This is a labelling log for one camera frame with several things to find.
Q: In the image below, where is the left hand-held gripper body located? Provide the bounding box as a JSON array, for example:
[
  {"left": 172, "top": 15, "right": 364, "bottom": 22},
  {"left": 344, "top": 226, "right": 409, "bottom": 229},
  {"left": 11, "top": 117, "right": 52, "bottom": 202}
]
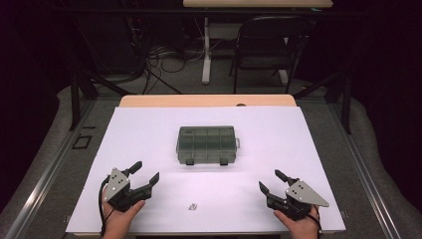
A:
[{"left": 104, "top": 167, "right": 154, "bottom": 213}]

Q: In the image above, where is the grey transparent compartment box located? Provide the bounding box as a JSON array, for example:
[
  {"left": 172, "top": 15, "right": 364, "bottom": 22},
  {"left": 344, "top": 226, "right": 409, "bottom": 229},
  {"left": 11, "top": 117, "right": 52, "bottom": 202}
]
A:
[{"left": 175, "top": 124, "right": 241, "bottom": 166}]

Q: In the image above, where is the aluminium floor rail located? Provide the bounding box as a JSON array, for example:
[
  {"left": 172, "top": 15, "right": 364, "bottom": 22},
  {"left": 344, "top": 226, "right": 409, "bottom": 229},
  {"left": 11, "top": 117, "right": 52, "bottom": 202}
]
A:
[
  {"left": 327, "top": 99, "right": 402, "bottom": 239},
  {"left": 4, "top": 99, "right": 96, "bottom": 239}
]

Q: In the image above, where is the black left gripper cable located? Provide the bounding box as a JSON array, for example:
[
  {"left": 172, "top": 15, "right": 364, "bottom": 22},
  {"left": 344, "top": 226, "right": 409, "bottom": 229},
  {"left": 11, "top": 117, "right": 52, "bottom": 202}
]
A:
[{"left": 98, "top": 177, "right": 115, "bottom": 237}]

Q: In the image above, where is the person's left hand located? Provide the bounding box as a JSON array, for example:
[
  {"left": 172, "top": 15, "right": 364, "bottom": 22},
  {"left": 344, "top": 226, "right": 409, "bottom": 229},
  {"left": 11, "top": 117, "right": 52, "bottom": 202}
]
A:
[{"left": 101, "top": 190, "right": 146, "bottom": 239}]

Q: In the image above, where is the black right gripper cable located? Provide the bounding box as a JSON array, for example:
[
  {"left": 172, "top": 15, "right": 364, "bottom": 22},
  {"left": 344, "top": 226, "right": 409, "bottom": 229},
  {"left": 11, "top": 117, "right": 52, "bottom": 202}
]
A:
[{"left": 307, "top": 212, "right": 323, "bottom": 234}]

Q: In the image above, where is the black folding chair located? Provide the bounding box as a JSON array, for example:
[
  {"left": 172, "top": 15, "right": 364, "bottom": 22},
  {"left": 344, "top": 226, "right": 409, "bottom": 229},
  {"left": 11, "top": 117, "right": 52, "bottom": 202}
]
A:
[{"left": 228, "top": 14, "right": 315, "bottom": 95}]

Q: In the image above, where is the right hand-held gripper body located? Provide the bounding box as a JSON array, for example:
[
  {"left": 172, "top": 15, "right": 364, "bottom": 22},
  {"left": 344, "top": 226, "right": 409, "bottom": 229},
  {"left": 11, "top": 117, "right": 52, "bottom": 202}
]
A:
[{"left": 265, "top": 179, "right": 330, "bottom": 222}]

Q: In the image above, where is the person's right hand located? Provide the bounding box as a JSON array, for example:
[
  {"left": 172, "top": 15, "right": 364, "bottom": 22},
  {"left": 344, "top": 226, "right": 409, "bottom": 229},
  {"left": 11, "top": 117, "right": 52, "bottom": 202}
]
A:
[{"left": 273, "top": 205, "right": 322, "bottom": 239}]

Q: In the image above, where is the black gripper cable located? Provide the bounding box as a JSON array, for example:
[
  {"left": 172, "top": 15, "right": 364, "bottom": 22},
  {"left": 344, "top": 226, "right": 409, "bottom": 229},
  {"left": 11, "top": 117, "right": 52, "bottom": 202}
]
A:
[
  {"left": 98, "top": 177, "right": 115, "bottom": 237},
  {"left": 307, "top": 212, "right": 323, "bottom": 234}
]

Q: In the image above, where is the bundle of floor cables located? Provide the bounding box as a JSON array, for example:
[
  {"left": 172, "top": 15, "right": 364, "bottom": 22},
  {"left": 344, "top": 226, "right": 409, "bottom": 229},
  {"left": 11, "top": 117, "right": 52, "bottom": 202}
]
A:
[{"left": 132, "top": 16, "right": 220, "bottom": 96}]

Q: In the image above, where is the wooden table with white legs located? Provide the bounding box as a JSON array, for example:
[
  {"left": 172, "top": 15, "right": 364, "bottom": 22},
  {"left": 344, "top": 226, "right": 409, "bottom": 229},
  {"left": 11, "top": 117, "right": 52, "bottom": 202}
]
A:
[{"left": 182, "top": 0, "right": 333, "bottom": 86}]

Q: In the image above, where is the black metal frame stand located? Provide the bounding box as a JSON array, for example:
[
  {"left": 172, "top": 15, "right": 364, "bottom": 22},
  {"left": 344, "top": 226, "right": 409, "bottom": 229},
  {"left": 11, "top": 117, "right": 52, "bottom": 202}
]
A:
[
  {"left": 68, "top": 69, "right": 133, "bottom": 131},
  {"left": 293, "top": 71, "right": 352, "bottom": 135}
]

